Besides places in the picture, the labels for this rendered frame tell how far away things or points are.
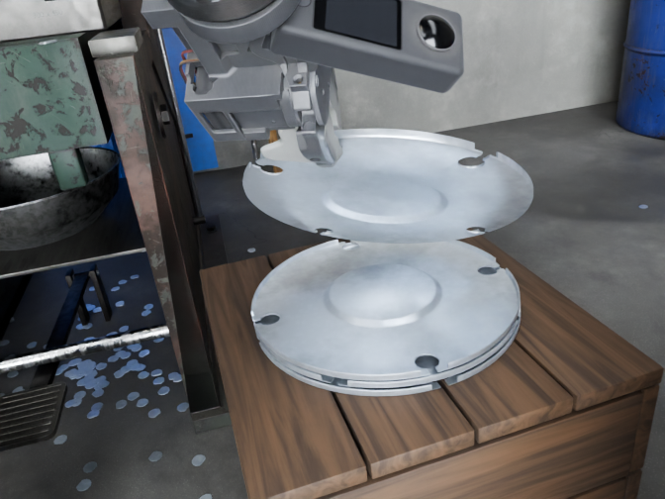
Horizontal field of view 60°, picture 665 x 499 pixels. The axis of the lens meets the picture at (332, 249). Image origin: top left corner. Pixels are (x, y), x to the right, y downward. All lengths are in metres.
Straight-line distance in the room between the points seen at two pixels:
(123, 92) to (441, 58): 0.54
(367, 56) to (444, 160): 0.18
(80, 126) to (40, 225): 0.23
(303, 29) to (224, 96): 0.07
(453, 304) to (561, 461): 0.18
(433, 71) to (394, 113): 2.11
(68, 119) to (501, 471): 0.71
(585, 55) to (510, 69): 0.36
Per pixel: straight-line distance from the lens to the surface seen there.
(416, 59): 0.35
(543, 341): 0.60
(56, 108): 0.90
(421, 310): 0.60
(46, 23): 0.98
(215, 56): 0.36
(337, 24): 0.34
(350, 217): 0.64
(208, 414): 1.04
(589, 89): 2.90
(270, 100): 0.36
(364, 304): 0.61
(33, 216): 1.05
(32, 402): 0.99
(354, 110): 2.40
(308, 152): 0.39
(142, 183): 0.85
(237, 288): 0.73
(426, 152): 0.48
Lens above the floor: 0.70
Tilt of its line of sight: 27 degrees down
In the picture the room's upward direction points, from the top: 6 degrees counter-clockwise
